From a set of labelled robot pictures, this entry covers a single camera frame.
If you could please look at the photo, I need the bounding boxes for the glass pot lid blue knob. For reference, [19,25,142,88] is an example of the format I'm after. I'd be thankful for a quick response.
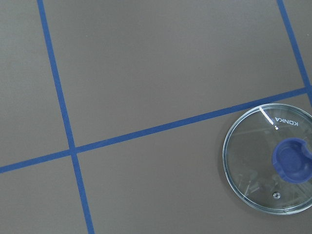
[222,103,312,215]

